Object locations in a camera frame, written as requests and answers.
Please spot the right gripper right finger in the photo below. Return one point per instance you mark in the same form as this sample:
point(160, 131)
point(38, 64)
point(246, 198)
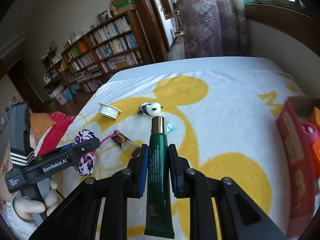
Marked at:
point(218, 207)

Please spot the red pink cushion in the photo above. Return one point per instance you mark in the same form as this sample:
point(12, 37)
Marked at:
point(48, 129)

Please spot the green cosmetic tube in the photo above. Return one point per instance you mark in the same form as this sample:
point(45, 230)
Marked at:
point(158, 203)

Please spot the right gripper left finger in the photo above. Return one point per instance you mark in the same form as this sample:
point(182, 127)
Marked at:
point(98, 203)

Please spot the dark wooden headboard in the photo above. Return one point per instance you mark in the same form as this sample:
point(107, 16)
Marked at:
point(281, 35)

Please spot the panda figurine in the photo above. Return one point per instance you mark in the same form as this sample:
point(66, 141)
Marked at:
point(150, 109)

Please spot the stacked boxes on shelf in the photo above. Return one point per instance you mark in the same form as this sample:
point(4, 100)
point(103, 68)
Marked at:
point(121, 6)

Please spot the orange cube in box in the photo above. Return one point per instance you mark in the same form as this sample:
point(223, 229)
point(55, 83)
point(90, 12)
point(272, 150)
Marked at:
point(314, 120)

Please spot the wooden door frame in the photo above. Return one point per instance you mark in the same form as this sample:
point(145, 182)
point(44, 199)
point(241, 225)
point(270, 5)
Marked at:
point(158, 22)

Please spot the left hand white glove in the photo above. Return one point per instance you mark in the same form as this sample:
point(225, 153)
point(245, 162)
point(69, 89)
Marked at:
point(24, 206)

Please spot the purple patterned curtain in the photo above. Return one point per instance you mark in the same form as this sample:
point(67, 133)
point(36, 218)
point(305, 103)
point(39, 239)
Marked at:
point(214, 27)

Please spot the wooden bookshelf with books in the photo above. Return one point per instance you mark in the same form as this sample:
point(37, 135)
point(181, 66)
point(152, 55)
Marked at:
point(117, 44)

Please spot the teal binder clip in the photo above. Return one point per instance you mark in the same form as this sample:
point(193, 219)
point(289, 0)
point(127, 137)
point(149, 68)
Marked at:
point(169, 127)

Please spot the white plastic cap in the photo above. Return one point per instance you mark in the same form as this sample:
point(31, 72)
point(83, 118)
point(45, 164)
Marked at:
point(109, 111)

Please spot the small amber bottle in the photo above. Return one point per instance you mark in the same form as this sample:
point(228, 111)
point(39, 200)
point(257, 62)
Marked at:
point(125, 143)

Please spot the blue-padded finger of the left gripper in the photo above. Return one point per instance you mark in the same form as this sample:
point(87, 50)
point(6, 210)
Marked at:
point(66, 147)

